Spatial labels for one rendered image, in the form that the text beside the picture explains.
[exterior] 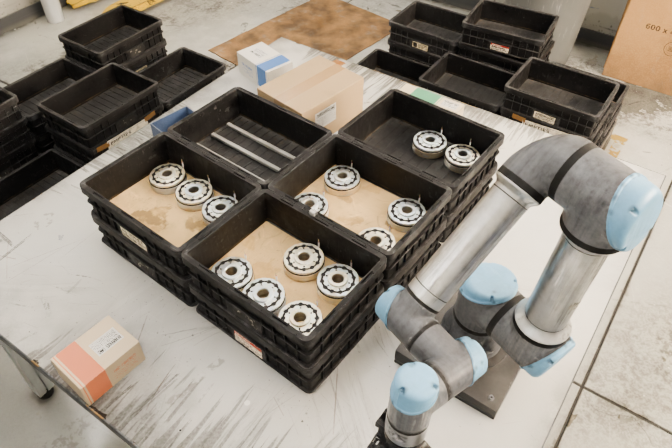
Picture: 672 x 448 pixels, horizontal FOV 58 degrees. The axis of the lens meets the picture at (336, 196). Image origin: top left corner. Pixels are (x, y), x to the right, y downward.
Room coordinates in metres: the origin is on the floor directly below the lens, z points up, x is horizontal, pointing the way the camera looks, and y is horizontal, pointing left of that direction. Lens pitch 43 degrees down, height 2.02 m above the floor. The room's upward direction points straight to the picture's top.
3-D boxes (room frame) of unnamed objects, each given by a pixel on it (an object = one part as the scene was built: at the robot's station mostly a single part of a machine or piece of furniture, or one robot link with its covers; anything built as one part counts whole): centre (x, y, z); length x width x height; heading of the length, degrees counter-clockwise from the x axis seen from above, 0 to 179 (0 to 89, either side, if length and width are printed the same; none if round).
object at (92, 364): (0.79, 0.56, 0.74); 0.16 x 0.12 x 0.07; 141
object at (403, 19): (2.98, -0.52, 0.31); 0.40 x 0.30 x 0.34; 55
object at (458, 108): (1.85, -0.34, 0.73); 0.24 x 0.06 x 0.06; 55
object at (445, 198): (1.18, -0.06, 0.92); 0.40 x 0.30 x 0.02; 52
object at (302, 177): (1.18, -0.06, 0.87); 0.40 x 0.30 x 0.11; 52
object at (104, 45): (2.69, 1.08, 0.37); 0.40 x 0.30 x 0.45; 145
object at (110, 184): (1.20, 0.44, 0.87); 0.40 x 0.30 x 0.11; 52
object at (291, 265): (1.00, 0.08, 0.86); 0.10 x 0.10 x 0.01
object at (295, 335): (0.95, 0.12, 0.92); 0.40 x 0.30 x 0.02; 52
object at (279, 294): (0.89, 0.17, 0.86); 0.10 x 0.10 x 0.01
